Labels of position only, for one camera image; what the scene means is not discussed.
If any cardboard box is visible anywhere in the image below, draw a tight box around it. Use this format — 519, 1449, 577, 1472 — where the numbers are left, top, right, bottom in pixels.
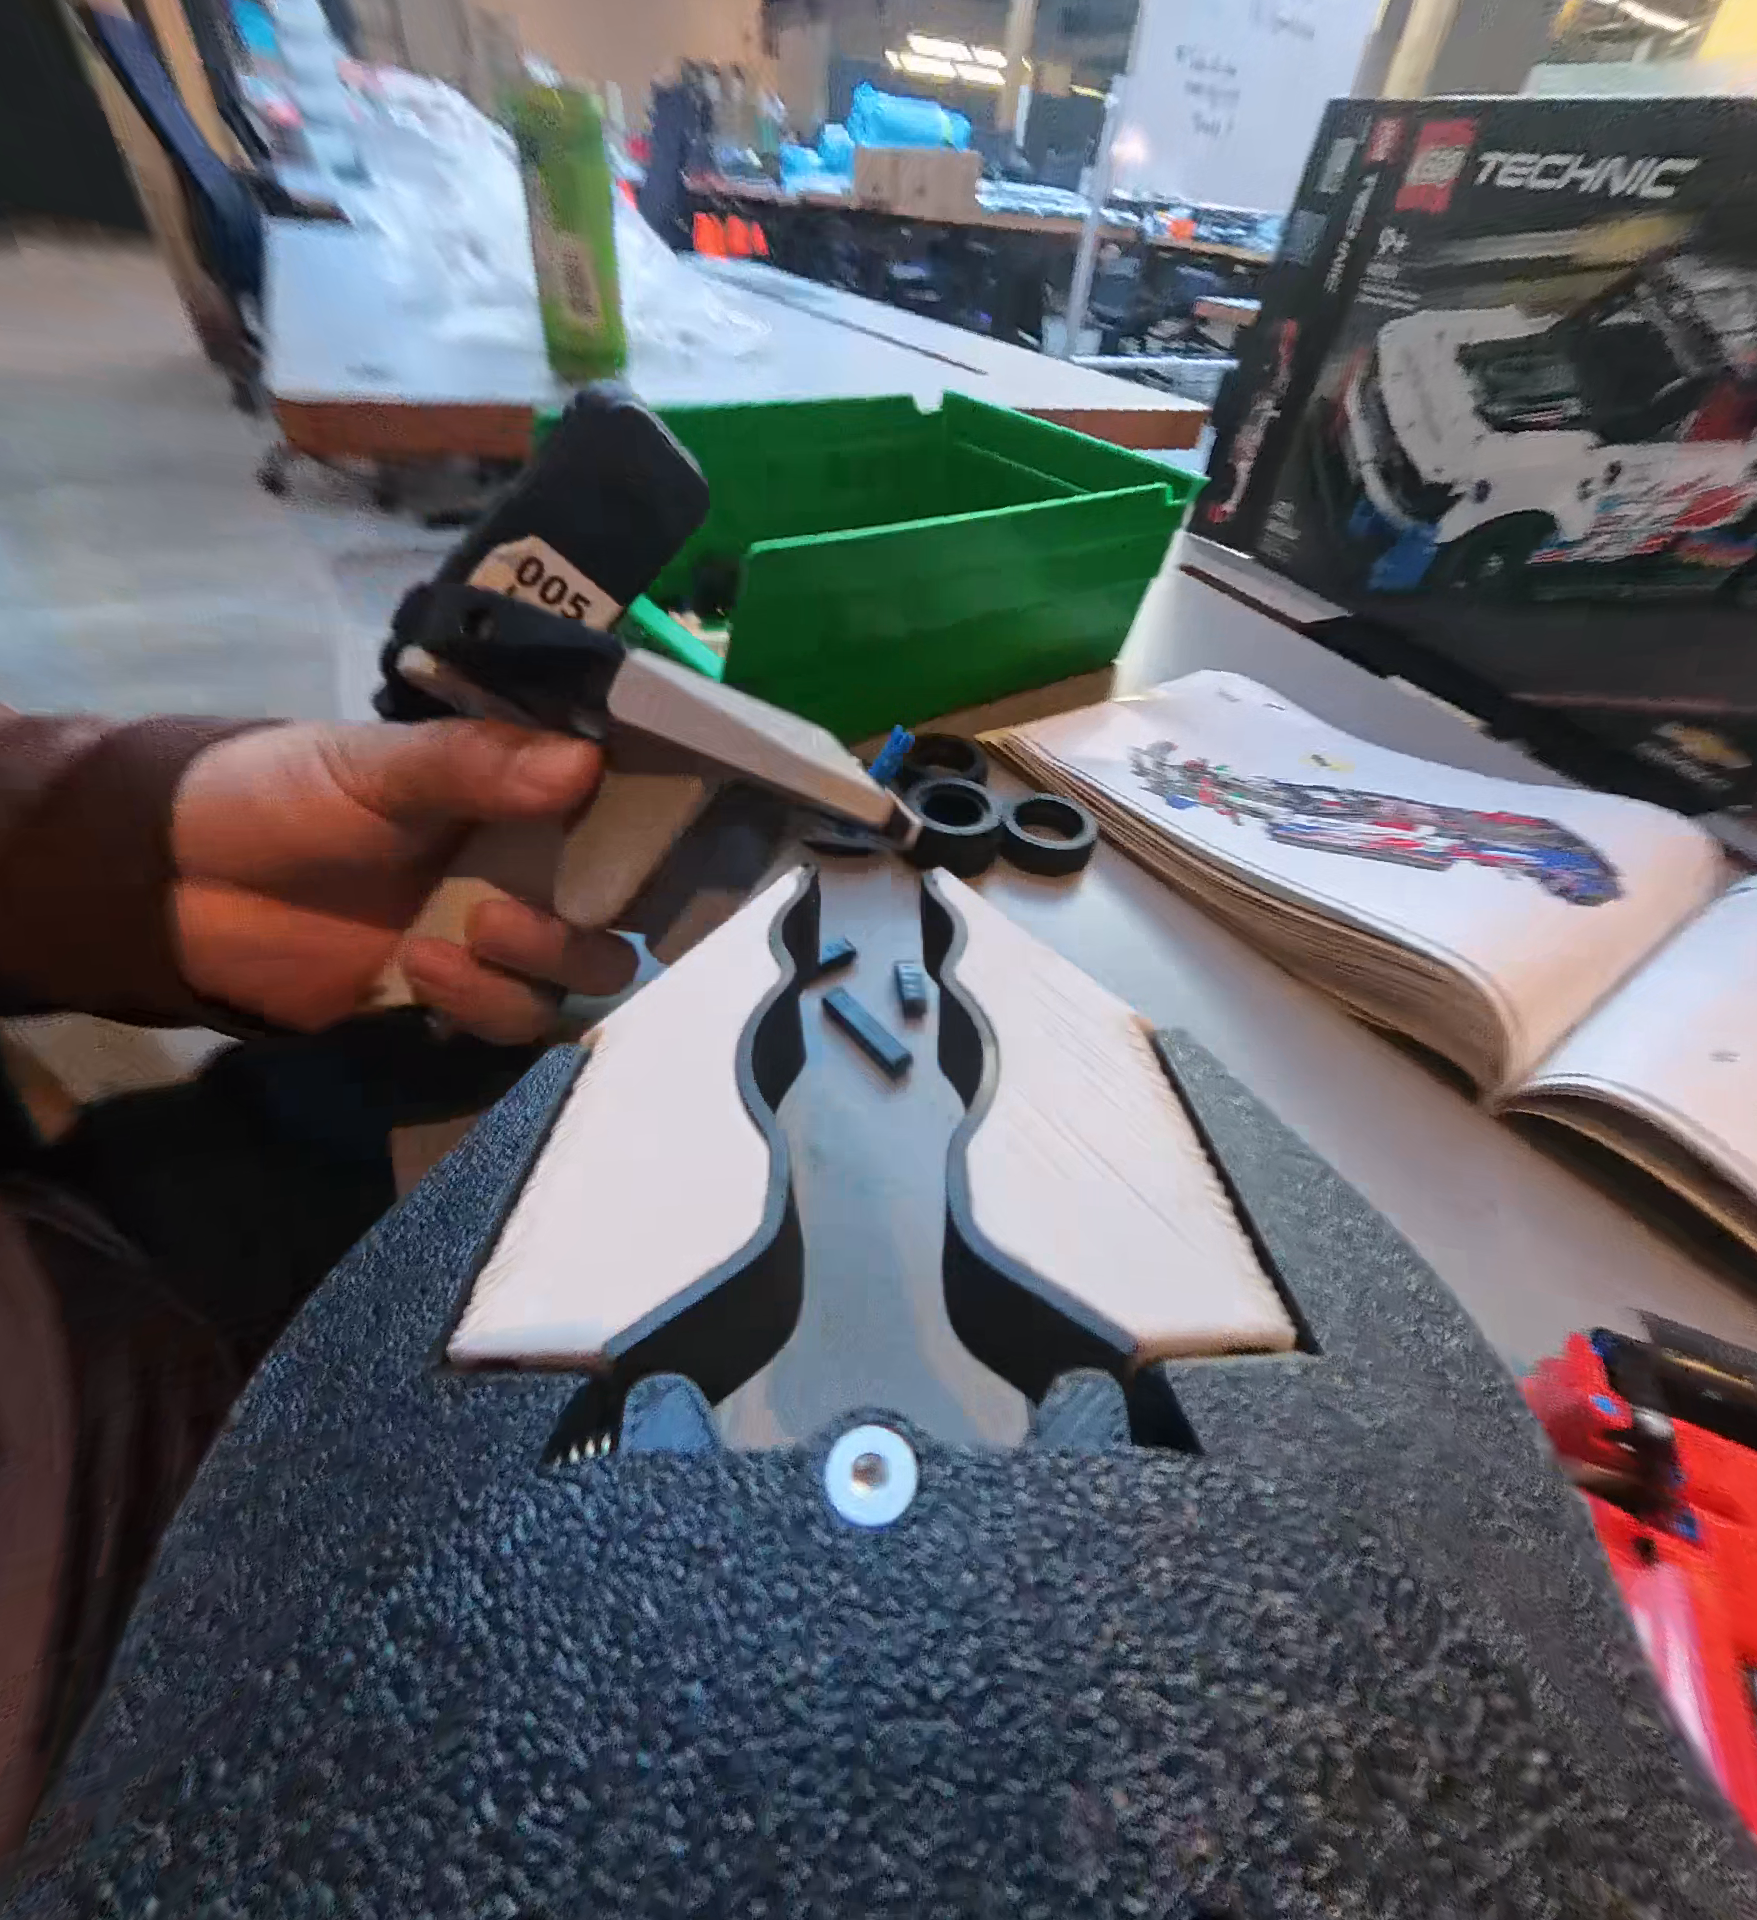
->
851, 145, 985, 211

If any person's left hand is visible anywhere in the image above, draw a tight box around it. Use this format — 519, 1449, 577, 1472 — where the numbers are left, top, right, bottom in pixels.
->
165, 717, 639, 1043

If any red black toy car model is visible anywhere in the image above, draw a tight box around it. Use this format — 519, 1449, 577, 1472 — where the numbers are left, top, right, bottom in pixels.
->
1519, 1313, 1757, 1891

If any white table with wooden edge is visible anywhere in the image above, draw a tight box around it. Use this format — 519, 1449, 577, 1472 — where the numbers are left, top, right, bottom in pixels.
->
262, 216, 1214, 467

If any person's left forearm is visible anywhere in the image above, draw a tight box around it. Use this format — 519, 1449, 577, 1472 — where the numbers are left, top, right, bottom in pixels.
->
0, 676, 279, 1038

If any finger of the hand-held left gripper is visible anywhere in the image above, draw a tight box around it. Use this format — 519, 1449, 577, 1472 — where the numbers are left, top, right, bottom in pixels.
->
394, 650, 925, 848
613, 657, 881, 787

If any toy car set box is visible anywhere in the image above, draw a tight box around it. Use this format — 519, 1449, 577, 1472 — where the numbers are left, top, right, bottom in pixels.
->
1204, 97, 1757, 812

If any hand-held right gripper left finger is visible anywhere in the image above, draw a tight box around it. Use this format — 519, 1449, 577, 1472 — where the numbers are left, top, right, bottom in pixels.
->
441, 862, 823, 1404

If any cluttered background workbench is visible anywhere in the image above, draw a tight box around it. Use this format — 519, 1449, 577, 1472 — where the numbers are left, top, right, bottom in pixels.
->
683, 150, 1268, 304

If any green drink can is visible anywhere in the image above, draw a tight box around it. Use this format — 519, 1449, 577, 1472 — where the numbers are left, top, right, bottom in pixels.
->
500, 74, 626, 384

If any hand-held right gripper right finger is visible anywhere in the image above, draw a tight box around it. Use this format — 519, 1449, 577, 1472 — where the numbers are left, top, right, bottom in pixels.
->
921, 867, 1299, 1409

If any grey desk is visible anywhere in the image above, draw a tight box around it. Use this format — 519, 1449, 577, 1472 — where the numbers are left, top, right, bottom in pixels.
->
388, 525, 1757, 1442

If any green plastic bin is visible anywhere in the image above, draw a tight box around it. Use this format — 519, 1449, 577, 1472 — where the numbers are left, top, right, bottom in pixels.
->
532, 395, 1205, 745

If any whiteboard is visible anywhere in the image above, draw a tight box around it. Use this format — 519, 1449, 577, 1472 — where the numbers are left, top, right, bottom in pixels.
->
1118, 0, 1389, 211

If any clear plastic bag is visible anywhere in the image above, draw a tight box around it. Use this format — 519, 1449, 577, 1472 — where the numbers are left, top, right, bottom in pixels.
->
352, 67, 774, 363

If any long black toy beam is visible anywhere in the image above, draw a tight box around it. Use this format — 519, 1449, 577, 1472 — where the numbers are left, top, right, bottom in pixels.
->
821, 987, 916, 1078

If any open instruction booklet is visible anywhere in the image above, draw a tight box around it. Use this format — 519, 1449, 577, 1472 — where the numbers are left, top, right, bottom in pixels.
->
976, 670, 1757, 1323

